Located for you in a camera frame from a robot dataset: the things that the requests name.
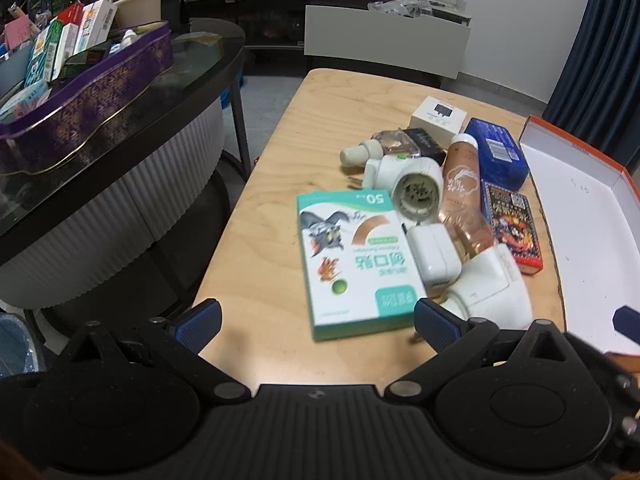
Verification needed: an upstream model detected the colourful card box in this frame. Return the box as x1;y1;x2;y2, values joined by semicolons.
480;181;546;275

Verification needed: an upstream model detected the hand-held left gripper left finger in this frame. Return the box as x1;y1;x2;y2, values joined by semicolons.
60;298;253;403

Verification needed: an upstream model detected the white TV cabinet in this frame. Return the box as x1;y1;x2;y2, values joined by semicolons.
182;0;473;81

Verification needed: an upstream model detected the white cabinet drawer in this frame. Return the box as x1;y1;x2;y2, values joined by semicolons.
304;5;472;81

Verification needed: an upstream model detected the white USB power adapter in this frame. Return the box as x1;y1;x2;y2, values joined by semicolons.
406;224;462;297

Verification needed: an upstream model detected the blue plastic container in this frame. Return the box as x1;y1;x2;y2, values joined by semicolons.
0;312;46;378

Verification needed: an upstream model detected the black USB charger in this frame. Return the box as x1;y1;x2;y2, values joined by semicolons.
402;128;447;166

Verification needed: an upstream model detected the white charger box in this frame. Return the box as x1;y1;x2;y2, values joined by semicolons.
409;96;468;133

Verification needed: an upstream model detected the clear plastic bag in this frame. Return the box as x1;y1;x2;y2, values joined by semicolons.
367;0;436;17

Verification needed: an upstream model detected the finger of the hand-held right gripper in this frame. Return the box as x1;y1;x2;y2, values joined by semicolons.
567;332;640;480
613;304;640;347

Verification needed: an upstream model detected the pile of medicine boxes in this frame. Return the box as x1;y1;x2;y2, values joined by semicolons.
0;0;141;121

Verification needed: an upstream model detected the clear repellent refill bottle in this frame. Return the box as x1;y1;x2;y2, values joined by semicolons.
340;130;417;168

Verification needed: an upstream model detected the blue rounded box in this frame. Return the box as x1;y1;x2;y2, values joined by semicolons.
464;117;530;192

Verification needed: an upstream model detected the cream plant pot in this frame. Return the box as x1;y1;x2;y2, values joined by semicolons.
116;0;163;28

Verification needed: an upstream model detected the black glass top counter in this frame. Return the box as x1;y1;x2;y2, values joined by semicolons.
0;17;247;311

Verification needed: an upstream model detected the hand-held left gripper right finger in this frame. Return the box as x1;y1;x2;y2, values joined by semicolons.
384;298;571;403

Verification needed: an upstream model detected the orange and white cardboard box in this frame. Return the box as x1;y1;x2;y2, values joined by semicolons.
519;115;640;361

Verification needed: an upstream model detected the dark blue curtain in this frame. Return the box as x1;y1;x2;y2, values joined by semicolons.
542;0;640;171

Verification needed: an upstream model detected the green bandage box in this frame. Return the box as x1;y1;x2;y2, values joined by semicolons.
296;190;428;342

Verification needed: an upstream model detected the purple patterned tin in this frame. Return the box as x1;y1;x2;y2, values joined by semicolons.
0;21;175;176

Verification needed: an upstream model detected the pink cosmetic bottle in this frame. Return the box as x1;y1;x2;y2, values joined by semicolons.
439;133;496;261

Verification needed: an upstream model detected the black tablet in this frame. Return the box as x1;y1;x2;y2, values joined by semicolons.
160;0;187;26

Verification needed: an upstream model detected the white mosquito repellent heater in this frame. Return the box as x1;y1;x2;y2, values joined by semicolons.
364;152;446;221

